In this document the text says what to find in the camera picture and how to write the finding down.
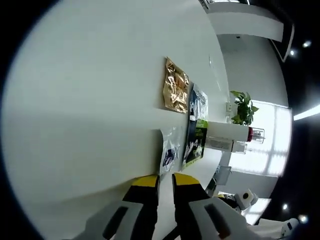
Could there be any green black foil packet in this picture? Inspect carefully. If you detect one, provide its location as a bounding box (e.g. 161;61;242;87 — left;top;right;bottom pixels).
181;82;210;171

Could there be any small white skincare bottle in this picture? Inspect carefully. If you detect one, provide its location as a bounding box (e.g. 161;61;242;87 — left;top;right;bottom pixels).
205;138;248;154

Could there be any white chest-worn device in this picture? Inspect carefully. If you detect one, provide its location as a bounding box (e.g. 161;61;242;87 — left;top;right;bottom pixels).
279;217;301;237

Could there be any clear plastic bag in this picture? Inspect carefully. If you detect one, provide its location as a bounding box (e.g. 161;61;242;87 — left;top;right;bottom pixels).
158;126;186;176

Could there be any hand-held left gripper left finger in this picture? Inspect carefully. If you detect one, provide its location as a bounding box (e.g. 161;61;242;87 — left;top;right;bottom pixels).
84;174;161;240

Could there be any gold foil packet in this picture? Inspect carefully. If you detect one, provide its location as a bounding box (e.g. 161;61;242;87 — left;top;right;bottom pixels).
161;56;190;115

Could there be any large bright window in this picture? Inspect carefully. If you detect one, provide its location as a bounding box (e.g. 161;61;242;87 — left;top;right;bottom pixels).
229;98;293;178

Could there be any green potted plant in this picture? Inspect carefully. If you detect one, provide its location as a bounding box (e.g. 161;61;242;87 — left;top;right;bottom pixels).
229;90;260;126

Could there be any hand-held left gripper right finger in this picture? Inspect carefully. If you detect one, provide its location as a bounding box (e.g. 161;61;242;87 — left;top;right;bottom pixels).
171;172;251;240

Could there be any white skincare bottle red collar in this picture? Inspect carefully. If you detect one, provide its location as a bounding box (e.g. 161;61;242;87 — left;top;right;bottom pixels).
206;121;266;145

